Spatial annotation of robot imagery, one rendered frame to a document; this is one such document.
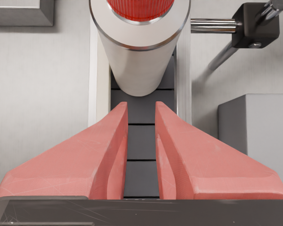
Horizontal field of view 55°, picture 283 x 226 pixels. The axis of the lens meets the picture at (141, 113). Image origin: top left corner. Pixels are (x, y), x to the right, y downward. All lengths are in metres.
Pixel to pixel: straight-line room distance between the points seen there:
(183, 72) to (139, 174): 0.13
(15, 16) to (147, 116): 0.20
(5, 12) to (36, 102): 0.11
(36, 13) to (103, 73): 0.13
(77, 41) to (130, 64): 0.21
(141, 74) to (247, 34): 0.09
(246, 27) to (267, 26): 0.02
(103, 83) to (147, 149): 0.09
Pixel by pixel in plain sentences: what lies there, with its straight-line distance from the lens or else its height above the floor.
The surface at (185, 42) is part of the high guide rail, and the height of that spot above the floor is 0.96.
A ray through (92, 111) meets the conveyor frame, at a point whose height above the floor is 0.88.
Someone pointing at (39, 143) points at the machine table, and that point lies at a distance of 0.36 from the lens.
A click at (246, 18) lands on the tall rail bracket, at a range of 0.24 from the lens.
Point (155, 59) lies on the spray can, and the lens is 0.16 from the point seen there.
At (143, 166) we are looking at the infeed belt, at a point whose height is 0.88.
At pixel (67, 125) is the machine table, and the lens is 0.35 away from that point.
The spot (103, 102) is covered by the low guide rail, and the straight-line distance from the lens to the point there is 0.26.
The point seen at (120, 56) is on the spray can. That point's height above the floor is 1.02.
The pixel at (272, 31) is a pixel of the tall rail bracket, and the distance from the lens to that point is 0.24.
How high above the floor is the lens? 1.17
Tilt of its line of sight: 85 degrees down
